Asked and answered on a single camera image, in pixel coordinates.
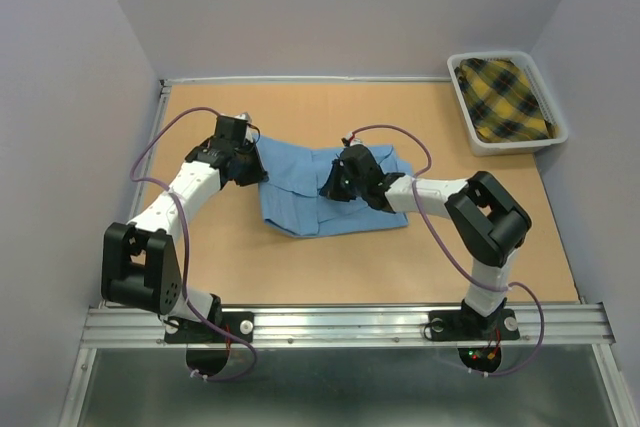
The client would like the light blue long sleeve shirt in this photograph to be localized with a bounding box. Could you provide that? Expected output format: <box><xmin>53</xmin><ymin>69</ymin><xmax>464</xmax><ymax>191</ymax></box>
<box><xmin>257</xmin><ymin>137</ymin><xmax>409</xmax><ymax>238</ymax></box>

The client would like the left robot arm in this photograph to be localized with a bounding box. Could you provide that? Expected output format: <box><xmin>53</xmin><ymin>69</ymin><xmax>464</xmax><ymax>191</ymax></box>
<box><xmin>101</xmin><ymin>113</ymin><xmax>268</xmax><ymax>341</ymax></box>

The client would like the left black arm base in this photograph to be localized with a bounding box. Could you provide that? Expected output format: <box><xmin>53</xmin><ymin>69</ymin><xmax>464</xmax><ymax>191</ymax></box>
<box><xmin>162</xmin><ymin>311</ymin><xmax>254</xmax><ymax>345</ymax></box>

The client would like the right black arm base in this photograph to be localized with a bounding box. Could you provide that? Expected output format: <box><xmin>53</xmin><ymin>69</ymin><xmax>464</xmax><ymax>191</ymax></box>
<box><xmin>427</xmin><ymin>305</ymin><xmax>520</xmax><ymax>342</ymax></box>

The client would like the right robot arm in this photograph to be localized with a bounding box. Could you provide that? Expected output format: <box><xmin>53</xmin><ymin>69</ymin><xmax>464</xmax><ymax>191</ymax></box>
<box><xmin>320</xmin><ymin>144</ymin><xmax>532</xmax><ymax>337</ymax></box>

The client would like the yellow plaid shirt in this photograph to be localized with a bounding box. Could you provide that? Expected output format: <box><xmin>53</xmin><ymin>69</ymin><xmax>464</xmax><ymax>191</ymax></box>
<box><xmin>454</xmin><ymin>58</ymin><xmax>555</xmax><ymax>143</ymax></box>

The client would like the white plastic basket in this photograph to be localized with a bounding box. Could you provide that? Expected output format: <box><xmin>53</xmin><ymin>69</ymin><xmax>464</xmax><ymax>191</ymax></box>
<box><xmin>447</xmin><ymin>51</ymin><xmax>569</xmax><ymax>156</ymax></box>

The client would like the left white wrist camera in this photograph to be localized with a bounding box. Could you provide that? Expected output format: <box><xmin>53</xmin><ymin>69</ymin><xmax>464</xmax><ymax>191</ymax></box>
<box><xmin>235</xmin><ymin>112</ymin><xmax>253</xmax><ymax>142</ymax></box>

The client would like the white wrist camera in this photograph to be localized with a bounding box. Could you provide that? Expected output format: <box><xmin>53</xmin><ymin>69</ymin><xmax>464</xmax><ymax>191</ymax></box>
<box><xmin>341</xmin><ymin>132</ymin><xmax>362</xmax><ymax>148</ymax></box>
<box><xmin>235</xmin><ymin>112</ymin><xmax>253</xmax><ymax>142</ymax></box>

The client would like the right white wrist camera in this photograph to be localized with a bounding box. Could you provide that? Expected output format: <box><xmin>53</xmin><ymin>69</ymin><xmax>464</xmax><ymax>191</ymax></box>
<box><xmin>341</xmin><ymin>132</ymin><xmax>362</xmax><ymax>148</ymax></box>

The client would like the aluminium mounting rail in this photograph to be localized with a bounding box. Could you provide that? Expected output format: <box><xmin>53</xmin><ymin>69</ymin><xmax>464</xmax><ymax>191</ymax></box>
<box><xmin>80</xmin><ymin>303</ymin><xmax>615</xmax><ymax>350</ymax></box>

